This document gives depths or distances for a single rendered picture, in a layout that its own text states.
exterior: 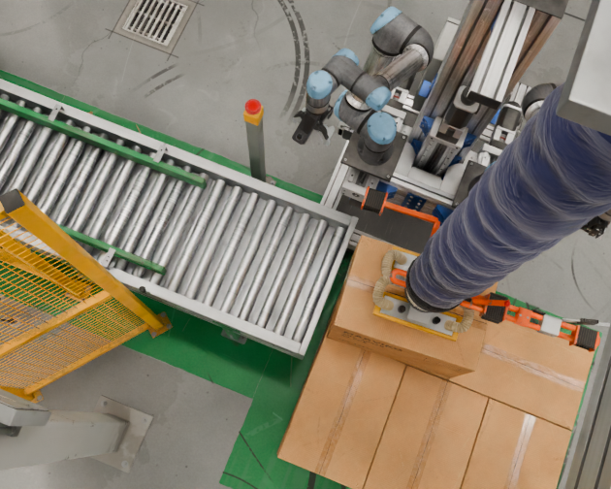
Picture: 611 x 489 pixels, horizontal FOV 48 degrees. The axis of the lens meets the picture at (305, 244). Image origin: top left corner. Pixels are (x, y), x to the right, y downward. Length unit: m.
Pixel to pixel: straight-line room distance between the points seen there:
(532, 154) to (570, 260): 2.82
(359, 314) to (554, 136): 1.70
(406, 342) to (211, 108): 1.98
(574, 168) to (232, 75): 3.18
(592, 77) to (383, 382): 2.35
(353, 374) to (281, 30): 2.20
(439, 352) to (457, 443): 0.56
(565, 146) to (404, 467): 2.20
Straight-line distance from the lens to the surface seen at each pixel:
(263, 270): 3.22
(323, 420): 3.15
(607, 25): 1.07
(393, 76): 2.22
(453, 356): 2.84
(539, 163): 1.32
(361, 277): 2.83
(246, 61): 4.25
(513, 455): 3.32
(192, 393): 3.72
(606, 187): 1.27
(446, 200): 2.98
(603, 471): 0.73
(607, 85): 1.02
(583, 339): 2.74
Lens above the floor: 3.69
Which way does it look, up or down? 75 degrees down
